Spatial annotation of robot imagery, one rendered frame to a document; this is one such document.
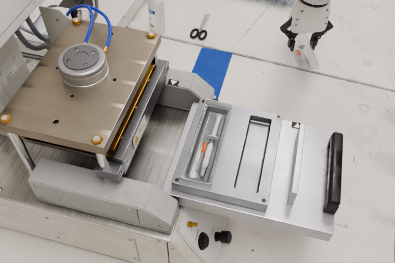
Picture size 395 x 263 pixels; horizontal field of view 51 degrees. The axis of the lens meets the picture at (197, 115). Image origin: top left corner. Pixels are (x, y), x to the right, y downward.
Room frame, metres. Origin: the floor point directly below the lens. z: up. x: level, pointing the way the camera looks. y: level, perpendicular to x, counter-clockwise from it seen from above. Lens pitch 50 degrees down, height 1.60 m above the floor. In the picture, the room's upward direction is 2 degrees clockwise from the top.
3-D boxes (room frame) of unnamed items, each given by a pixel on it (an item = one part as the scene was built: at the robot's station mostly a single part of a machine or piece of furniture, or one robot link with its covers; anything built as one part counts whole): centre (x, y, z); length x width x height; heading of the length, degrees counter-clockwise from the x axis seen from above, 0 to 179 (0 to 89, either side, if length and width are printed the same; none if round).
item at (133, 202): (0.35, 0.16, 0.96); 0.25 x 0.05 x 0.07; 77
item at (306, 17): (0.94, -0.30, 0.93); 0.10 x 0.08 x 0.11; 97
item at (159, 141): (0.50, 0.22, 0.93); 0.46 x 0.35 x 0.01; 77
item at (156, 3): (1.06, 0.14, 0.82); 0.05 x 0.05 x 0.14
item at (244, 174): (0.44, -0.06, 0.98); 0.20 x 0.17 x 0.03; 167
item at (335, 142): (0.39, -0.24, 0.99); 0.15 x 0.02 x 0.04; 167
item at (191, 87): (0.61, 0.08, 0.96); 0.26 x 0.05 x 0.07; 77
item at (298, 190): (0.42, -0.11, 0.97); 0.30 x 0.22 x 0.08; 77
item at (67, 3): (0.74, 0.26, 1.05); 0.15 x 0.05 x 0.15; 167
